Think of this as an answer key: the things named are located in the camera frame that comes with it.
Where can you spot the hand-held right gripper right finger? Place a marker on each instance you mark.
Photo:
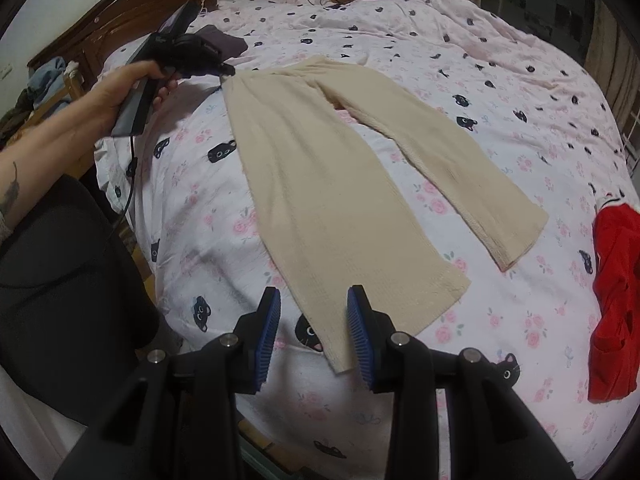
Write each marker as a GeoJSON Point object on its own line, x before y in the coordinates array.
{"type": "Point", "coordinates": [360, 340]}

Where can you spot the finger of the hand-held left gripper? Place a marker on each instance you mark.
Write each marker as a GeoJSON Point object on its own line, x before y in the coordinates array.
{"type": "Point", "coordinates": [220, 65]}

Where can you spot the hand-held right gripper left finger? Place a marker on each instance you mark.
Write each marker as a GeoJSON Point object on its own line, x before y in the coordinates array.
{"type": "Point", "coordinates": [265, 340]}

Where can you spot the beige knit pants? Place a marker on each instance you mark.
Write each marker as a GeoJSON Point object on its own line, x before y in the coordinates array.
{"type": "Point", "coordinates": [310, 185]}

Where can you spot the person's left forearm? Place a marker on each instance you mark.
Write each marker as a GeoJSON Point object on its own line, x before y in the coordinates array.
{"type": "Point", "coordinates": [35, 155]}

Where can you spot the blue clothes pile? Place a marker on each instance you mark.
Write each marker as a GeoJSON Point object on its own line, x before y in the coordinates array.
{"type": "Point", "coordinates": [45, 77]}

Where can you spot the person's left hand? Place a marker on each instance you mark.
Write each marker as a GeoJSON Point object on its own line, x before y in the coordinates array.
{"type": "Point", "coordinates": [107, 95]}

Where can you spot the dark purple folded garment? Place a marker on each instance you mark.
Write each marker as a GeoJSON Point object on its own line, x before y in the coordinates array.
{"type": "Point", "coordinates": [222, 42]}

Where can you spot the dark wooden headboard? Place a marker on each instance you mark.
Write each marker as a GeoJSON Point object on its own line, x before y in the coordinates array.
{"type": "Point", "coordinates": [110, 15]}

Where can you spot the wooden bedside table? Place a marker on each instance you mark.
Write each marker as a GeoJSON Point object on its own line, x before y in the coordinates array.
{"type": "Point", "coordinates": [24, 134]}

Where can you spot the pink cat print quilt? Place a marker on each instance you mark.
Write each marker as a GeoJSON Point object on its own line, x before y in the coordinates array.
{"type": "Point", "coordinates": [400, 125]}

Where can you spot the red garment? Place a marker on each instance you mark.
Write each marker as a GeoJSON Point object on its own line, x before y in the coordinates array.
{"type": "Point", "coordinates": [615, 310]}

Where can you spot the white garment with striped collar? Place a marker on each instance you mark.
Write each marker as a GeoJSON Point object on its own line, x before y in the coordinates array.
{"type": "Point", "coordinates": [610, 199]}

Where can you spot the white wall socket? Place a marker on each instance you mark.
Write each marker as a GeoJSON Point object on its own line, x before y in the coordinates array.
{"type": "Point", "coordinates": [5, 71]}

